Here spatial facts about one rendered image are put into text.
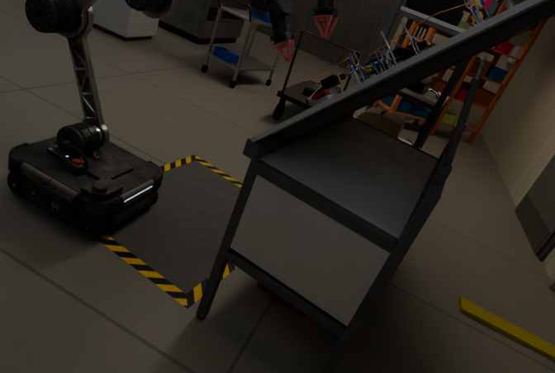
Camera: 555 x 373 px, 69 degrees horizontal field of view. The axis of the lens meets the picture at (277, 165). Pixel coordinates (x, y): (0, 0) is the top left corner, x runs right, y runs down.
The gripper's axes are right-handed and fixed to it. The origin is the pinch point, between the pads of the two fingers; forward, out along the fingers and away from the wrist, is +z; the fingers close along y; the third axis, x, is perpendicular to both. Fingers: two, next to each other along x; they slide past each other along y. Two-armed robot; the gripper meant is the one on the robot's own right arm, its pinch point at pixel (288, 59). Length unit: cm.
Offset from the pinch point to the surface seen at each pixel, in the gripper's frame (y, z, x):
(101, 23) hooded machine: 248, -150, 323
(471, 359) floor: 59, 169, -34
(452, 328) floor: 75, 161, -26
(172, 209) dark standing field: 32, 56, 106
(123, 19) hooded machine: 251, -145, 291
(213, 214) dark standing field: 49, 67, 91
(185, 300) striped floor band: -17, 89, 70
